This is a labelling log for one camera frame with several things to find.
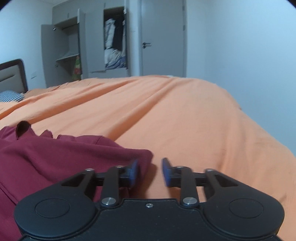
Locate white wall socket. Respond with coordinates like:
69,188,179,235
31,71,37,79

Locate dark red knit garment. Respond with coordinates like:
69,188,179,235
1,121,153,240

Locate grey open wardrobe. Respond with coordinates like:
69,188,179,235
41,1,128,87

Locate brown padded headboard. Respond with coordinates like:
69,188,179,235
0,59,28,93

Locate colourful bag in wardrobe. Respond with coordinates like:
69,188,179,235
72,55,82,81

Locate hanging clothes in wardrobe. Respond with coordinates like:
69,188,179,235
104,16,127,70

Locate grey room door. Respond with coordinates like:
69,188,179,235
140,0,185,77

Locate blue checkered pillow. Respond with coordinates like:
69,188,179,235
0,90,24,102

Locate black door handle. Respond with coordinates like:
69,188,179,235
142,42,152,49

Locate orange bed sheet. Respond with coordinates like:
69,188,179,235
1,76,295,240

